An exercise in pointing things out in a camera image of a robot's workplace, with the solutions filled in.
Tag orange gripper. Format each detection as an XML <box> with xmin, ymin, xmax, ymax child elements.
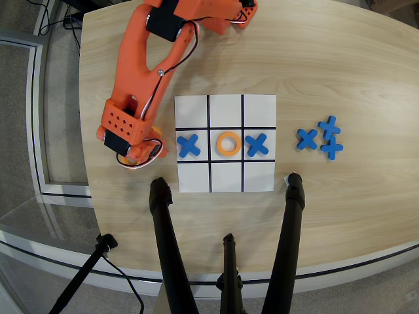
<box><xmin>126</xmin><ymin>126</ymin><xmax>170</xmax><ymax>167</ymax></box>

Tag brown cardboard box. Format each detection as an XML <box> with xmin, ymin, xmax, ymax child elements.
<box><xmin>365</xmin><ymin>0</ymin><xmax>419</xmax><ymax>16</ymax></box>

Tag blue foam cross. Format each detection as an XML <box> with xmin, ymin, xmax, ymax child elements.
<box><xmin>176</xmin><ymin>133</ymin><xmax>202</xmax><ymax>158</ymax></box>
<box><xmin>319</xmin><ymin>135</ymin><xmax>344</xmax><ymax>162</ymax></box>
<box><xmin>244</xmin><ymin>133</ymin><xmax>270</xmax><ymax>158</ymax></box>
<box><xmin>318</xmin><ymin>115</ymin><xmax>342</xmax><ymax>141</ymax></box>
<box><xmin>296</xmin><ymin>128</ymin><xmax>319</xmax><ymax>151</ymax></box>

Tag white tic-tac-toe board sheet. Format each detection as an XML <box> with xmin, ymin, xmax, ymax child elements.
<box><xmin>174</xmin><ymin>94</ymin><xmax>278</xmax><ymax>194</ymax></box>

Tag black tripod leg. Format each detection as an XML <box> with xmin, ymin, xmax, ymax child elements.
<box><xmin>260</xmin><ymin>172</ymin><xmax>306</xmax><ymax>314</ymax></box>
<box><xmin>149</xmin><ymin>177</ymin><xmax>200</xmax><ymax>314</ymax></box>

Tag black tripod centre column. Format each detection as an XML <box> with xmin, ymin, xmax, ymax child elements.
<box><xmin>215</xmin><ymin>232</ymin><xmax>246</xmax><ymax>314</ymax></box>

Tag thin black stand pole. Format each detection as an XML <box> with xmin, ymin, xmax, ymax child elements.
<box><xmin>48</xmin><ymin>233</ymin><xmax>119</xmax><ymax>314</ymax></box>

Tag grey metal floor frame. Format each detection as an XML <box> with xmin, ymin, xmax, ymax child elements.
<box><xmin>0</xmin><ymin>29</ymin><xmax>96</xmax><ymax>200</ymax></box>

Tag black cable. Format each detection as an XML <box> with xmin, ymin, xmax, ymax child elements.
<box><xmin>100</xmin><ymin>254</ymin><xmax>145</xmax><ymax>314</ymax></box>

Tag black floor cables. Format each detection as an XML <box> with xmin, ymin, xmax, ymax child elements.
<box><xmin>32</xmin><ymin>0</ymin><xmax>82</xmax><ymax>50</ymax></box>

